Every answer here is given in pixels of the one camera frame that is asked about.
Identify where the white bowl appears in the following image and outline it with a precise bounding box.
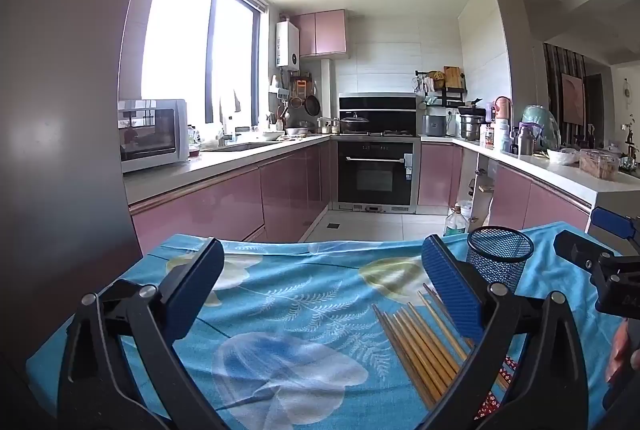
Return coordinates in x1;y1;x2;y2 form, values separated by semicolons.
547;149;581;166

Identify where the cooking oil bottle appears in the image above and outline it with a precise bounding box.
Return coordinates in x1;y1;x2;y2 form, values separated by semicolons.
444;205;468;238

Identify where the white gas water heater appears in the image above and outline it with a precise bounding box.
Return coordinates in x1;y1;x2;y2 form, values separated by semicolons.
276;19;301;71

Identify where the framed wall painting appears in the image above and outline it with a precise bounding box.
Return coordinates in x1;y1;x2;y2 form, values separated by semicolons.
560;73;586;126

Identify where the steel steamer pot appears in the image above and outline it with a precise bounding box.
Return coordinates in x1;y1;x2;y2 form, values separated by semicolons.
458;107;487;141

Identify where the steel kettle purple handle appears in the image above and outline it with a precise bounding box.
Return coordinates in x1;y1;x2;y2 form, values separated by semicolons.
517;123;538;156

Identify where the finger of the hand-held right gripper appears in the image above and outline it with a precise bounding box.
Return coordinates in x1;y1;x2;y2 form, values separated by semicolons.
592;206;640;256
554;230;616;271

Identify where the pink wall cabinet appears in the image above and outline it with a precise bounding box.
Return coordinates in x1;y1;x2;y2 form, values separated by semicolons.
291;9;347;58

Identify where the white microwave oven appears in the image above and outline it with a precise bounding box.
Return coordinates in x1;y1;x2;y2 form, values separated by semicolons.
118;99;190;173

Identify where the clear food container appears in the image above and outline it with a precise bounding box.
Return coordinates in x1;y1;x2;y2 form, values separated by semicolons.
579;149;622;181

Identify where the kitchen window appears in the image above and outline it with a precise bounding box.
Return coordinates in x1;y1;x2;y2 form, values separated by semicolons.
141;0;263;131

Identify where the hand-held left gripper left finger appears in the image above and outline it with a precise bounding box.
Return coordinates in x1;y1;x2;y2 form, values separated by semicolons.
57;237;236;430

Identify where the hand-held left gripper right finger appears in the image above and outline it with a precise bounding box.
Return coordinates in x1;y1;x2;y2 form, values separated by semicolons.
421;234;590;430

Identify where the black lidded pot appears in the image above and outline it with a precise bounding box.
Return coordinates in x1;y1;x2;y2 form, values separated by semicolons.
340;111;370;134

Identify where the grey metallic panel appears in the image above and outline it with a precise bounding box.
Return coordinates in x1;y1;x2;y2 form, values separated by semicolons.
0;0;171;361

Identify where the teal plastic bag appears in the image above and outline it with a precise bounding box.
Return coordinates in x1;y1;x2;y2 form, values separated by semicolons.
521;105;561;151

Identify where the white bottle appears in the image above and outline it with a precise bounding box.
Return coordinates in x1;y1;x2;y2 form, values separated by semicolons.
492;119;512;153

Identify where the hanging black frying pan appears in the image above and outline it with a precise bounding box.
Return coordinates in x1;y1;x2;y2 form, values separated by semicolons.
304;83;322;117

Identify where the black built-in oven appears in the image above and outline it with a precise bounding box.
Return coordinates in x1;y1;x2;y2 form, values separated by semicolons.
336;137;420;213

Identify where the black range hood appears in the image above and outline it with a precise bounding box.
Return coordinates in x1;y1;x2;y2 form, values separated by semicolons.
338;93;418;134

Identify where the black mesh utensil holder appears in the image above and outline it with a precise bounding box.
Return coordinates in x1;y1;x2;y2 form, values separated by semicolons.
466;226;535;295

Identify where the black wall rack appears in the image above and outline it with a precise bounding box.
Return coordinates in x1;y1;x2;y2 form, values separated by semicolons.
415;69;468;111

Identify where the person's right hand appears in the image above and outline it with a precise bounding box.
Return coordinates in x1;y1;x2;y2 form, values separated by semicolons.
605;317;640;386

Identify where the blue floral tablecloth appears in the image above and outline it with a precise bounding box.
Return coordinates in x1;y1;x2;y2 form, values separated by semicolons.
25;220;640;430

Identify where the bunch of wooden chopsticks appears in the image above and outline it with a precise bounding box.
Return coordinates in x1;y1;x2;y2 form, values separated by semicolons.
371;283;518;423

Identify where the pink base cabinet run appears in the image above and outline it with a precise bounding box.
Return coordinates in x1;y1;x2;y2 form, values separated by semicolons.
129;137;333;256
419;143;593;233

